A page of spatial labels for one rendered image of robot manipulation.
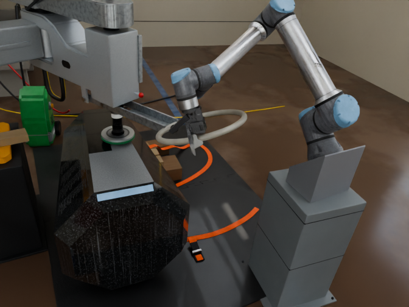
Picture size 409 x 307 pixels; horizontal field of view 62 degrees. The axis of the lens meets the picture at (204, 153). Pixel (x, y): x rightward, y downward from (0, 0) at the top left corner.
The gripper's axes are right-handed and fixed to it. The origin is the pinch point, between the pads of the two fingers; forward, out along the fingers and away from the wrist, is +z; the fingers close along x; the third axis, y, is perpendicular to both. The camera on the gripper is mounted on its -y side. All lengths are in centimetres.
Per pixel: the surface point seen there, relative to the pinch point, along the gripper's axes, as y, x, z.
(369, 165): 136, 222, 130
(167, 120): -21.5, 41.9, -7.2
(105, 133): -69, 57, -4
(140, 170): -43, 31, 17
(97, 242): -69, 4, 44
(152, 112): -31, 47, -12
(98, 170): -65, 25, 10
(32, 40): -99, 64, -70
